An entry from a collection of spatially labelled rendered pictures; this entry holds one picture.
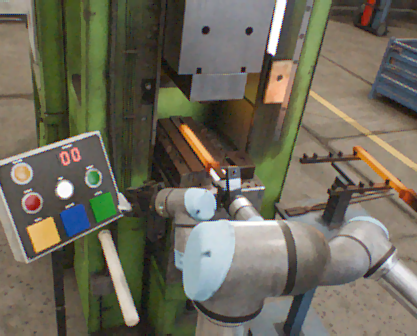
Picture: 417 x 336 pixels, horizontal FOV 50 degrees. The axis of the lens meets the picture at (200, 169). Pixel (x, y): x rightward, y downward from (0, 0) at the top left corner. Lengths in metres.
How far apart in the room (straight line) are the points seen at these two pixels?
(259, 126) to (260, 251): 1.23
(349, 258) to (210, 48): 0.75
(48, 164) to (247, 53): 0.71
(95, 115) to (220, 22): 0.52
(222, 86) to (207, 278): 0.96
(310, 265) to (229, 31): 0.93
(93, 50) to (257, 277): 1.01
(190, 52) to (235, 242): 0.87
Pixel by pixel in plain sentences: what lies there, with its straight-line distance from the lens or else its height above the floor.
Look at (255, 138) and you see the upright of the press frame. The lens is 1.86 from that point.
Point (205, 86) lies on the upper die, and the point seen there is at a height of 1.32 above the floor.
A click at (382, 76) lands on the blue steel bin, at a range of 5.60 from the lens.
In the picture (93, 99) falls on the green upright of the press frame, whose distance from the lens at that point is 1.54.
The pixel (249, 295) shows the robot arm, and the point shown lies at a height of 1.39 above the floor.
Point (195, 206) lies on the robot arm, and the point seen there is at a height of 1.26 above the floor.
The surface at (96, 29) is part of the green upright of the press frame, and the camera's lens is 1.46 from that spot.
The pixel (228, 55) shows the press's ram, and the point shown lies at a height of 1.43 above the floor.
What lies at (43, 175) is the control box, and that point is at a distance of 1.31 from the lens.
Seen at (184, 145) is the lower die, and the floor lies 0.99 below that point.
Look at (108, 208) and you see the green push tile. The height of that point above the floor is 1.00.
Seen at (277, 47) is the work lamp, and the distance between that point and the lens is 1.68.
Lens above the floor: 1.87
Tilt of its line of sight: 33 degrees down
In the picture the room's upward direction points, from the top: 8 degrees clockwise
